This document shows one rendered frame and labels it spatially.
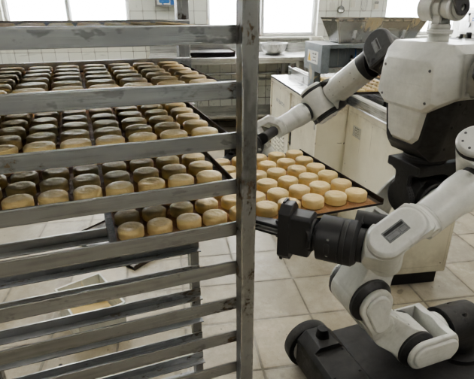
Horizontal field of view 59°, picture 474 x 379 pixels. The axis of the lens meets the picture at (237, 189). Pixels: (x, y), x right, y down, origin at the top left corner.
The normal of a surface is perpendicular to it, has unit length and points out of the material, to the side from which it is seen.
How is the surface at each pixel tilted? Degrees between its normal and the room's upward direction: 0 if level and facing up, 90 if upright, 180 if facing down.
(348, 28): 115
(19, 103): 90
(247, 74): 90
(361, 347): 0
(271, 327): 0
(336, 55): 90
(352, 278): 58
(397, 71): 91
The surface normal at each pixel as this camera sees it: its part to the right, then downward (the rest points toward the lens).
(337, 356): 0.00, -0.92
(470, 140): -0.37, -0.61
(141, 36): 0.35, 0.36
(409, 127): -0.94, 0.15
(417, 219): -0.27, -0.48
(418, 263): 0.14, 0.39
